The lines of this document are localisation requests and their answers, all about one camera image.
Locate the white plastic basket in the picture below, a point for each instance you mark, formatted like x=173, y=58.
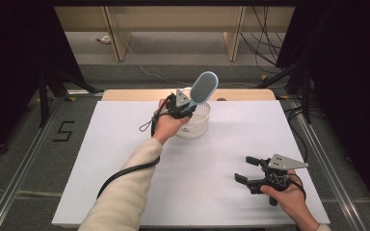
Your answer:
x=199, y=123

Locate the black metal stand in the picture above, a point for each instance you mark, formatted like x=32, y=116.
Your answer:
x=306, y=96

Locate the light blue hairbrush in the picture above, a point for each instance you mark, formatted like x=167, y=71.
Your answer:
x=204, y=86

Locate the person's left hand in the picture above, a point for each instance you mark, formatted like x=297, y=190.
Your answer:
x=168, y=126

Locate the light wooden table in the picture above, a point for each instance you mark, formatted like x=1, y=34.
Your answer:
x=135, y=95

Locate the light wooden background desk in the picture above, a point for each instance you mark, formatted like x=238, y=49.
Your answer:
x=173, y=19

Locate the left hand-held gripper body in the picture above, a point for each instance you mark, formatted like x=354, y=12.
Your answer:
x=181, y=99

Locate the metal floor rail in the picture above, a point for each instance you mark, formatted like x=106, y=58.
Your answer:
x=334, y=179
x=19, y=179

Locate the white table cover board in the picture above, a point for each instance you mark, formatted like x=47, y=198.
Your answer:
x=205, y=195

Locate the black tripod stand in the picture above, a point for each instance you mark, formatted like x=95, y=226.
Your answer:
x=44, y=102

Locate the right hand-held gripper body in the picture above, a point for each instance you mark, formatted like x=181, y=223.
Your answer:
x=282, y=163

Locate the round white floor socket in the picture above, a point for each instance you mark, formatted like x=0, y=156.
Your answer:
x=101, y=39

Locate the dark curtain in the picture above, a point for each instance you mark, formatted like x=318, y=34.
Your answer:
x=13, y=48
x=350, y=64

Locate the yellow tape piece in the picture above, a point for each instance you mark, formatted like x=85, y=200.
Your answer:
x=283, y=97
x=263, y=77
x=71, y=98

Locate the person's right hand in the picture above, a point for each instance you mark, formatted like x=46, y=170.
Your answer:
x=292, y=201

